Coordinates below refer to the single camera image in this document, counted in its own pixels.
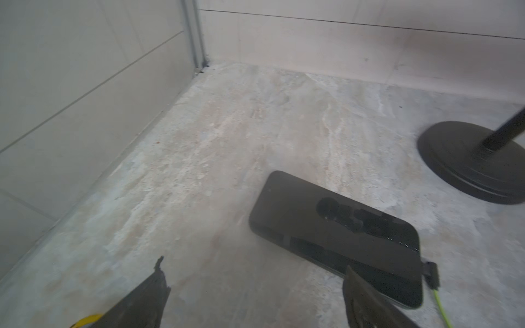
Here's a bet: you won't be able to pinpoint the black smartphone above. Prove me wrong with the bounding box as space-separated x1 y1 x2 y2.
249 171 423 309

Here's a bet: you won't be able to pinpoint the green wired earphones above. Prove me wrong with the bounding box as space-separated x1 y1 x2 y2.
422 262 453 328

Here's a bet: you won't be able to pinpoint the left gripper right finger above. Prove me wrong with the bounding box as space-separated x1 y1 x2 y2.
343 266 418 328

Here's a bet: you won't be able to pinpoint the black round microphone stand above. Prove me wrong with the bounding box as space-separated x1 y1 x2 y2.
417 110 524 205

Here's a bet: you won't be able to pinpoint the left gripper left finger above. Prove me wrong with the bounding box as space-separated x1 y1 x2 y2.
90 256 171 328

